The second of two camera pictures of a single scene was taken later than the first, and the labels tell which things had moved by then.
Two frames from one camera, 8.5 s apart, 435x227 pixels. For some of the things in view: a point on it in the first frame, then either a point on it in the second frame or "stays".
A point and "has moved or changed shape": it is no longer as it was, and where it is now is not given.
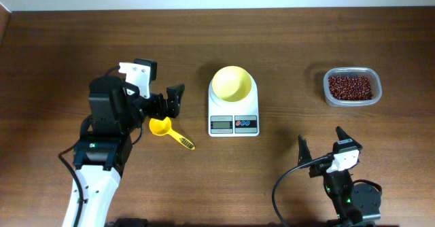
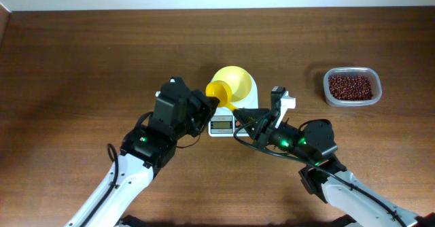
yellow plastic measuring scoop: [159, 127] has moved or changed shape
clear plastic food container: [350, 86] stays
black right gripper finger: [344, 141] to [252, 126]
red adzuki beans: [351, 88] stays
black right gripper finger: [304, 155] to [252, 115]
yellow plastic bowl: [232, 83] stays
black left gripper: [166, 104] to [204, 105]
